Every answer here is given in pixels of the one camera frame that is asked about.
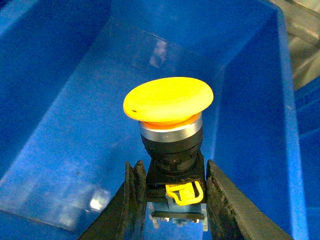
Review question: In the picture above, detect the blue middle plastic bin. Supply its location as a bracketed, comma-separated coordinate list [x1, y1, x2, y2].
[0, 0, 311, 240]

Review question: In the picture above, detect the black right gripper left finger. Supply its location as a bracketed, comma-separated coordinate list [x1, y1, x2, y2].
[79, 160, 147, 240]

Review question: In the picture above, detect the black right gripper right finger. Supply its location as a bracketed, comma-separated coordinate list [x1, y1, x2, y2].
[206, 159, 292, 240]

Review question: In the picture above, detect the yellow mushroom push button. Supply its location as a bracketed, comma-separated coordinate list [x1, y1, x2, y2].
[123, 76, 214, 231]

